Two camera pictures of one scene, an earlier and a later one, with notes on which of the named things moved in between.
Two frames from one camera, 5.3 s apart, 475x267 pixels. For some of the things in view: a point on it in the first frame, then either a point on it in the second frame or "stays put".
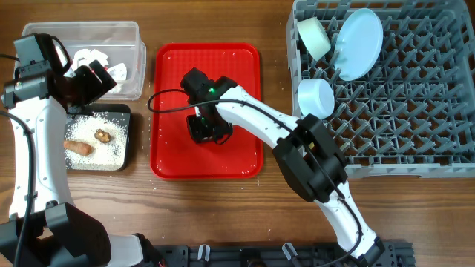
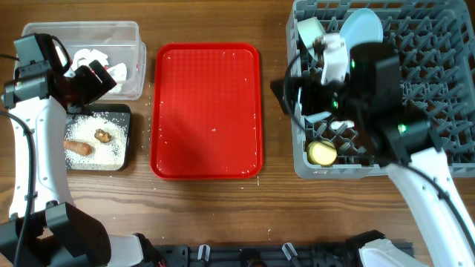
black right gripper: (198, 136) to (312, 87)
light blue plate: (358, 44) stays put
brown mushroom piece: (102, 136) stays put
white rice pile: (110, 156) stays put
